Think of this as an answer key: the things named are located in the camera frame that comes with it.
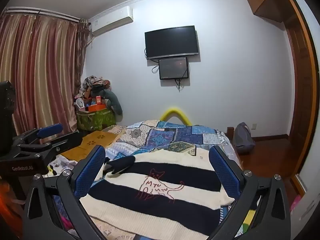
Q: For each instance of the person's orange top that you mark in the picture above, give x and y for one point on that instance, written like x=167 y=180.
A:
x=3 y=205

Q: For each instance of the pink and cream striped curtain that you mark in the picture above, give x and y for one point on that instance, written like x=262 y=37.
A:
x=37 y=75

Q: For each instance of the small black wall monitor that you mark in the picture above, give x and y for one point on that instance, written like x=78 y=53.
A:
x=173 y=68

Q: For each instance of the pink plastic bag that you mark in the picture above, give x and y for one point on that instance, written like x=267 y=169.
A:
x=295 y=203

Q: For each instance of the wooden bed footboard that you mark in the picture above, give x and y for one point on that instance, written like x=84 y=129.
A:
x=229 y=133

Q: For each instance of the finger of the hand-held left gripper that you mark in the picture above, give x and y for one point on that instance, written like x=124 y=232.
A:
x=62 y=142
x=50 y=130

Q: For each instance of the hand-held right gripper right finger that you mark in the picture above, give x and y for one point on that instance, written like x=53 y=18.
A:
x=223 y=172

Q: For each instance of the mustard paw-print cloth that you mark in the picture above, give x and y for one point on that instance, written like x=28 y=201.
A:
x=100 y=138

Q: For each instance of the red packet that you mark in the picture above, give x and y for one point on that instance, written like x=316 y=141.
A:
x=99 y=100

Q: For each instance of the grey bag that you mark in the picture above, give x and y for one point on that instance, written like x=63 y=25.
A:
x=243 y=140

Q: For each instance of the orange box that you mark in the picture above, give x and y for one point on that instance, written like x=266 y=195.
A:
x=95 y=108

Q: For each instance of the navy and cream striped sweater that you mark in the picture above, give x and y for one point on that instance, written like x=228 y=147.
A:
x=175 y=212

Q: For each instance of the large black wall television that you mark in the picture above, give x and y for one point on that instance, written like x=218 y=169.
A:
x=172 y=42

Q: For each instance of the blue patchwork blanket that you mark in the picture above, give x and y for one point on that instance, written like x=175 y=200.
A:
x=162 y=135

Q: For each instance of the green fabric bag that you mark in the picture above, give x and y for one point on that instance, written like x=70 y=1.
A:
x=96 y=120

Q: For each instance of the pile of patterned clothes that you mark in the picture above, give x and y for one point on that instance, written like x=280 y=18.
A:
x=93 y=83

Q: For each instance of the white air conditioner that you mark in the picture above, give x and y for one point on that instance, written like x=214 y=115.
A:
x=112 y=20

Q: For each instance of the white printed cloth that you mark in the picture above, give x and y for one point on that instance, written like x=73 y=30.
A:
x=63 y=165

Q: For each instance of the white wall socket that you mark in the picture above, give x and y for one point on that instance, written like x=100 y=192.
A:
x=254 y=126

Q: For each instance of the grey plush pillow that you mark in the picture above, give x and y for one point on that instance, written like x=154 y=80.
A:
x=113 y=101

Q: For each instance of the yellow foam tube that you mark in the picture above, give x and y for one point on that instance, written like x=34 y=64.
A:
x=175 y=111

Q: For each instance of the wooden door frame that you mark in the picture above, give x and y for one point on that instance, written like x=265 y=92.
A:
x=303 y=80

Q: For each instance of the white curtain rail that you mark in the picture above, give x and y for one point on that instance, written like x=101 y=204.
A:
x=42 y=13

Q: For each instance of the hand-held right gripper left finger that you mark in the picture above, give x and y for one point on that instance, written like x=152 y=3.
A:
x=92 y=166

